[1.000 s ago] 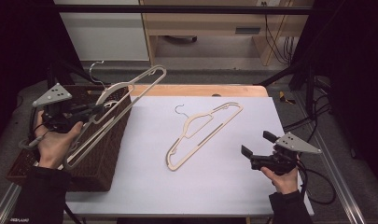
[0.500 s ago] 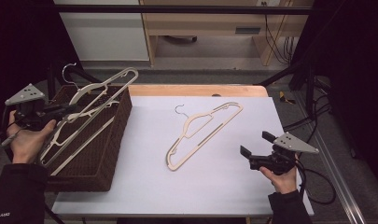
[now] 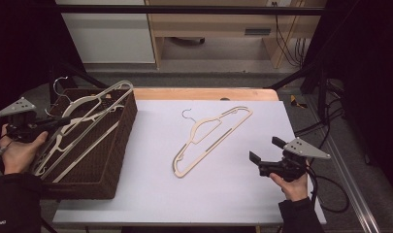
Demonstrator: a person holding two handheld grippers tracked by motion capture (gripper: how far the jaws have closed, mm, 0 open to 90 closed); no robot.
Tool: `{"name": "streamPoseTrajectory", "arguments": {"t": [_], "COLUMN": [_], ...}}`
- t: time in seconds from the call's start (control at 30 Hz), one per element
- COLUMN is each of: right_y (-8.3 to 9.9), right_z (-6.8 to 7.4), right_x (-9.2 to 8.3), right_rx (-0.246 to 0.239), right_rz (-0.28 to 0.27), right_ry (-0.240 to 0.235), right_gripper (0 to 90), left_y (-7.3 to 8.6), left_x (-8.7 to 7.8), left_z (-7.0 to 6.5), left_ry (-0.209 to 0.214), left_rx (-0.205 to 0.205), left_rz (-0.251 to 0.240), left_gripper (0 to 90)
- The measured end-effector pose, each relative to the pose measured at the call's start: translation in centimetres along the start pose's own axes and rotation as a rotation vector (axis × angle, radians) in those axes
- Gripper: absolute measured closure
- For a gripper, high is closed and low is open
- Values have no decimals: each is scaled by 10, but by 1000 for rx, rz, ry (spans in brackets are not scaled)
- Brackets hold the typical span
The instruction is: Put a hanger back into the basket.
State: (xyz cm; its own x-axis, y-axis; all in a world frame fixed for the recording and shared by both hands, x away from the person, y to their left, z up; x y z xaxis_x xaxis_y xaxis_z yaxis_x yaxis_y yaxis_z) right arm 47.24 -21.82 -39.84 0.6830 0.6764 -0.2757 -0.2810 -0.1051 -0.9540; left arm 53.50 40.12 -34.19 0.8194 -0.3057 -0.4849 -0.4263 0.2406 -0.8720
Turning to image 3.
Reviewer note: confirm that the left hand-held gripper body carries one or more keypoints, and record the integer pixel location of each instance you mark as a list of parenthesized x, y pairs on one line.
[(21, 127)]

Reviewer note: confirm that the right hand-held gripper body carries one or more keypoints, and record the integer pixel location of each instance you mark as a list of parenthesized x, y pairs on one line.
[(289, 168)]

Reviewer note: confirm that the beige clothes hanger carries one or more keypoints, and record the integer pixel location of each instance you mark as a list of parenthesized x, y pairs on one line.
[(87, 98), (197, 161), (87, 152)]

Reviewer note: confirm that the brown woven basket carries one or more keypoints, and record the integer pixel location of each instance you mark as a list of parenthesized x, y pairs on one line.
[(113, 155)]

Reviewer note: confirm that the person's right hand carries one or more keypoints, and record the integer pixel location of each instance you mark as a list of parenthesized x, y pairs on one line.
[(296, 191)]

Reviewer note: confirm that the person's left hand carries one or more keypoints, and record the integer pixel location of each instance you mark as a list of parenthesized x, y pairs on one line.
[(19, 155)]

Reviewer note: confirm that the yellow and black tool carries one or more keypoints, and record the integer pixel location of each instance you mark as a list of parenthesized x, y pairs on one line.
[(296, 103)]

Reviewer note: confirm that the white table mat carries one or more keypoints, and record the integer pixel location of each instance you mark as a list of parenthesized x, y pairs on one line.
[(223, 194)]

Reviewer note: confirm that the black metal stand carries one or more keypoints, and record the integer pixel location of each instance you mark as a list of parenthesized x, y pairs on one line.
[(315, 76), (74, 73)]

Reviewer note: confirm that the white cabinet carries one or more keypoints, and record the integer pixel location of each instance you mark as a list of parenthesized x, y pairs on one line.
[(110, 35)]

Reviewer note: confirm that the light wooden desk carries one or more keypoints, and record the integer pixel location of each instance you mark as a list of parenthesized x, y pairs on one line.
[(213, 22)]

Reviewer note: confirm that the silver metal rail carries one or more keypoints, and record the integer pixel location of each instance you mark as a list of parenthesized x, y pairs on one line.
[(355, 191)]

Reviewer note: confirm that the black horizontal frame bar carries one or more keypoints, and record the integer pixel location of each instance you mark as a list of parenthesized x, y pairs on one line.
[(184, 9)]

